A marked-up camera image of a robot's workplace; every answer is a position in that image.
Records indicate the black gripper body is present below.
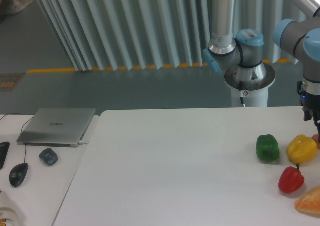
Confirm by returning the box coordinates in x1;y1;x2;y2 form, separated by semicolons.
297;81;320;121

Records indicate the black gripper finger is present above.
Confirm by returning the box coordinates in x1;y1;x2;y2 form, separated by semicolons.
313;113;320;148

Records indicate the yellow bell pepper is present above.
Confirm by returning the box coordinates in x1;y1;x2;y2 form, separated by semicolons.
286;134;318;164

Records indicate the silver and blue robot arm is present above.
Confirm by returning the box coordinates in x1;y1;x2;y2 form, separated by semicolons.
203;0;320;126

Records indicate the green bell pepper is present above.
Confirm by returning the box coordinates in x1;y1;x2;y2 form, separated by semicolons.
256;134;280;162

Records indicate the red bell pepper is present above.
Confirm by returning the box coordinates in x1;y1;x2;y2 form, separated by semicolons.
278;163;305;194

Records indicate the pink round fruit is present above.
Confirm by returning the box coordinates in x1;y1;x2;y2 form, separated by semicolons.
312;134;319;142

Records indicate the orange bread piece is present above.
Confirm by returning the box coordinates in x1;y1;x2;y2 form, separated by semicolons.
294;186;320;215

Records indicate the white corrugated partition screen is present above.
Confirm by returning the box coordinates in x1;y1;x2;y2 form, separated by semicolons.
31;0;320;71

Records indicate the silver closed laptop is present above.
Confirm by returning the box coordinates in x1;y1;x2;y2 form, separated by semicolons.
17;108;96;147

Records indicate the dark blue earbuds case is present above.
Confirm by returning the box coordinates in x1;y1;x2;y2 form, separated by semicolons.
39;148;59;166

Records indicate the black computer mouse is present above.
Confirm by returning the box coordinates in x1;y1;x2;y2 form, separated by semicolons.
9;163;29;188

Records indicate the floor warning sticker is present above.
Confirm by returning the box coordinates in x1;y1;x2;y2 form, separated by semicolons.
0;73;25;91

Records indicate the black keyboard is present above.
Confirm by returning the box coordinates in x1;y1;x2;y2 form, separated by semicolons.
0;141;10;169

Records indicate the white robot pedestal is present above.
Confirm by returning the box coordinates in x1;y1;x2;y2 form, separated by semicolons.
229;86;269;107

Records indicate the robot base cable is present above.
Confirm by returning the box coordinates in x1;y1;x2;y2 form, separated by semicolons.
238;80;247;108

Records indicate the black mouse cable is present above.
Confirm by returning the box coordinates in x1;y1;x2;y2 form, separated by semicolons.
0;113;35;164

